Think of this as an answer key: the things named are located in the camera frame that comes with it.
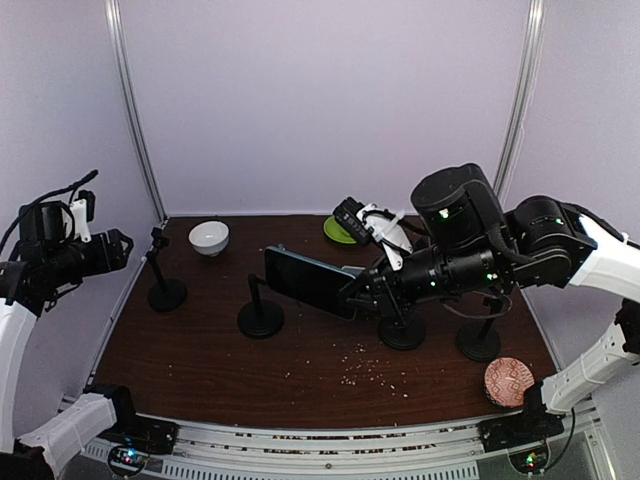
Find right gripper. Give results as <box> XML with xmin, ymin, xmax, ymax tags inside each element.
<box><xmin>337</xmin><ymin>243</ymin><xmax>508</xmax><ymax>328</ymax></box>

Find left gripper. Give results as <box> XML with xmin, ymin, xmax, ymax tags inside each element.
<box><xmin>46</xmin><ymin>228</ymin><xmax>132</xmax><ymax>285</ymax></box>

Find teal phone front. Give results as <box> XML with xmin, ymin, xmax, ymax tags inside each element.
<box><xmin>264</xmin><ymin>246</ymin><xmax>356</xmax><ymax>320</ymax></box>

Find black phone stand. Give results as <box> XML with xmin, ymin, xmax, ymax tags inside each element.
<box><xmin>145</xmin><ymin>227</ymin><xmax>187</xmax><ymax>313</ymax></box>
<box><xmin>237</xmin><ymin>274</ymin><xmax>285</xmax><ymax>340</ymax></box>

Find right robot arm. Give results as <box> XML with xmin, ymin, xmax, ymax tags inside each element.
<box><xmin>333</xmin><ymin>163</ymin><xmax>639</xmax><ymax>361</ymax></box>

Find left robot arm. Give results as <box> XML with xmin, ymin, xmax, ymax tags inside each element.
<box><xmin>1</xmin><ymin>170</ymin><xmax>144</xmax><ymax>479</ymax></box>

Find black stand right centre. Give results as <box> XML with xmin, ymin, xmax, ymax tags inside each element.
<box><xmin>378</xmin><ymin>312</ymin><xmax>426</xmax><ymax>351</ymax></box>

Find far right black stand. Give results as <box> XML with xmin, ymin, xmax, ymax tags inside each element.
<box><xmin>456</xmin><ymin>298</ymin><xmax>504</xmax><ymax>363</ymax></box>

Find green plate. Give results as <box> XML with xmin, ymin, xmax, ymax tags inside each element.
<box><xmin>323</xmin><ymin>215</ymin><xmax>357</xmax><ymax>245</ymax></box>

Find white bowl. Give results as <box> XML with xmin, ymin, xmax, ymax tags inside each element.
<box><xmin>188</xmin><ymin>221</ymin><xmax>230</xmax><ymax>257</ymax></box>

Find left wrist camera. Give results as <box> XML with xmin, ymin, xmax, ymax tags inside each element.
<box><xmin>69</xmin><ymin>190</ymin><xmax>96</xmax><ymax>243</ymax></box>

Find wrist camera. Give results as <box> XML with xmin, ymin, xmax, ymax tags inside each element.
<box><xmin>69</xmin><ymin>190</ymin><xmax>96</xmax><ymax>243</ymax></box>
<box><xmin>333</xmin><ymin>197</ymin><xmax>372</xmax><ymax>246</ymax></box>

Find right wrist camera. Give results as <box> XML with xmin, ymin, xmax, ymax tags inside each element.
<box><xmin>333</xmin><ymin>197</ymin><xmax>372</xmax><ymax>246</ymax></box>

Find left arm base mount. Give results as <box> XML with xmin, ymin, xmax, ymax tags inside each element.
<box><xmin>98</xmin><ymin>415</ymin><xmax>179</xmax><ymax>478</ymax></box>

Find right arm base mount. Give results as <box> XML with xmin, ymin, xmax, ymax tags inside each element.
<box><xmin>478</xmin><ymin>412</ymin><xmax>564</xmax><ymax>477</ymax></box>

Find right aluminium frame post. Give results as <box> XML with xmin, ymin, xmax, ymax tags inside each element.
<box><xmin>493</xmin><ymin>0</ymin><xmax>547</xmax><ymax>202</ymax></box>

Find aluminium frame post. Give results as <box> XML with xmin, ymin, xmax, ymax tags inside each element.
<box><xmin>104</xmin><ymin>0</ymin><xmax>168</xmax><ymax>224</ymax></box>
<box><xmin>493</xmin><ymin>0</ymin><xmax>547</xmax><ymax>202</ymax></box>

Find left aluminium frame post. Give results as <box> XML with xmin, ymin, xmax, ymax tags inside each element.
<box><xmin>104</xmin><ymin>0</ymin><xmax>168</xmax><ymax>224</ymax></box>

